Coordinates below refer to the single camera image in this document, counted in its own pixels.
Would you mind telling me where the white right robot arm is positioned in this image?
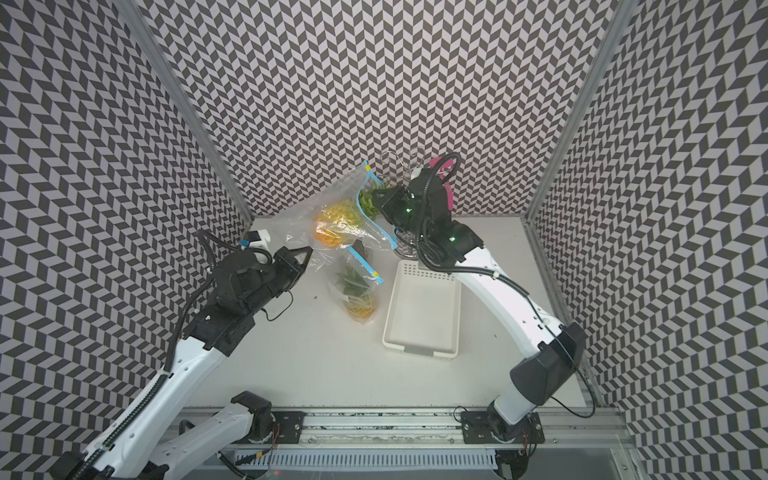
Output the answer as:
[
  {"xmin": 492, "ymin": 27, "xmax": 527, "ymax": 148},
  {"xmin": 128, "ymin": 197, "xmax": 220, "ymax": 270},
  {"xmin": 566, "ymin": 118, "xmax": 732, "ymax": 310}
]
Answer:
[{"xmin": 372, "ymin": 153, "xmax": 586, "ymax": 444}]

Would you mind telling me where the white plastic basket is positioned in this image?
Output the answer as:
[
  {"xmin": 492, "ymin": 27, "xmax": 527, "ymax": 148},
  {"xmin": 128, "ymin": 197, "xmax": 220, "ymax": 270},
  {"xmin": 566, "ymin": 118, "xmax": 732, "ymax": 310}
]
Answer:
[{"xmin": 382, "ymin": 260, "xmax": 461, "ymax": 359}]

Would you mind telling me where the metal glass rack stand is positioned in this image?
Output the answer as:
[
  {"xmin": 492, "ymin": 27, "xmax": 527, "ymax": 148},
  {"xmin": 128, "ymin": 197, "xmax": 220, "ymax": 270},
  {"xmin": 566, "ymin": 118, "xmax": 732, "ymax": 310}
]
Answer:
[{"xmin": 380, "ymin": 149, "xmax": 423, "ymax": 260}]

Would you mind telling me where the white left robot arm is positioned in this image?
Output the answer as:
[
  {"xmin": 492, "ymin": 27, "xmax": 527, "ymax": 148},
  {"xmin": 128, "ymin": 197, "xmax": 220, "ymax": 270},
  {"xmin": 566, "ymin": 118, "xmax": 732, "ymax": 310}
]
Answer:
[{"xmin": 49, "ymin": 229, "xmax": 313, "ymax": 479}]

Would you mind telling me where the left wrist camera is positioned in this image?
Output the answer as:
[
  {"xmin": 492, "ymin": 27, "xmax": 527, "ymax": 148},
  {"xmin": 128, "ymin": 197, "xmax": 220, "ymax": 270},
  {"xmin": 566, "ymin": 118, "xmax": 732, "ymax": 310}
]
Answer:
[{"xmin": 239, "ymin": 229, "xmax": 270, "ymax": 250}]

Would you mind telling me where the pink wine glass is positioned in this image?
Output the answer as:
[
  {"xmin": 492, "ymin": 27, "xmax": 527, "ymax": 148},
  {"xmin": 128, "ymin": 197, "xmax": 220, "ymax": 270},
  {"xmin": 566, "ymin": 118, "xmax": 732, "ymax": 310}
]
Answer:
[{"xmin": 438, "ymin": 160, "xmax": 455, "ymax": 211}]

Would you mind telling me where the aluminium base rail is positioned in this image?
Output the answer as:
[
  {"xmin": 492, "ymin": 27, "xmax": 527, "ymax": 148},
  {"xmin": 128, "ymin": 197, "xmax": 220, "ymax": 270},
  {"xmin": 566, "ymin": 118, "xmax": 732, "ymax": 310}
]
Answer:
[{"xmin": 179, "ymin": 407, "xmax": 637, "ymax": 472}]

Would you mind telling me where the pineapple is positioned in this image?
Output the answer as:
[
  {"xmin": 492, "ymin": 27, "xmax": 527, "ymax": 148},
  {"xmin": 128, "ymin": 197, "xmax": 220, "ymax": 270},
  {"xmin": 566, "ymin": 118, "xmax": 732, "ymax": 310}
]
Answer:
[
  {"xmin": 336, "ymin": 265, "xmax": 378, "ymax": 324},
  {"xmin": 307, "ymin": 183, "xmax": 393, "ymax": 250}
]

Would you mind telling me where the clear zip-top bag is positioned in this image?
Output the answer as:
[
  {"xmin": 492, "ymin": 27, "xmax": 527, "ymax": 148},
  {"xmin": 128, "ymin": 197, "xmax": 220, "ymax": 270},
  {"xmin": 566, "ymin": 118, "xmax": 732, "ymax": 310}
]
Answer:
[
  {"xmin": 273, "ymin": 162, "xmax": 397, "ymax": 251},
  {"xmin": 325, "ymin": 239, "xmax": 383, "ymax": 324}
]

